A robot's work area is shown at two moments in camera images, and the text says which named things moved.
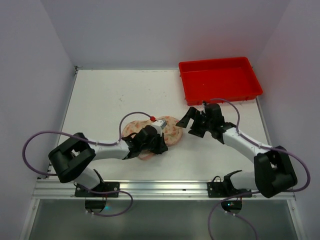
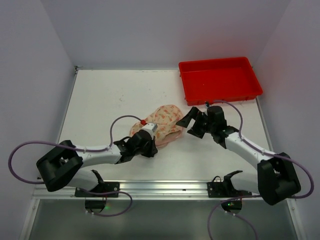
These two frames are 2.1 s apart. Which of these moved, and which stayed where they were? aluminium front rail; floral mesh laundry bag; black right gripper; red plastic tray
Moved: floral mesh laundry bag
Stayed: aluminium front rail; black right gripper; red plastic tray
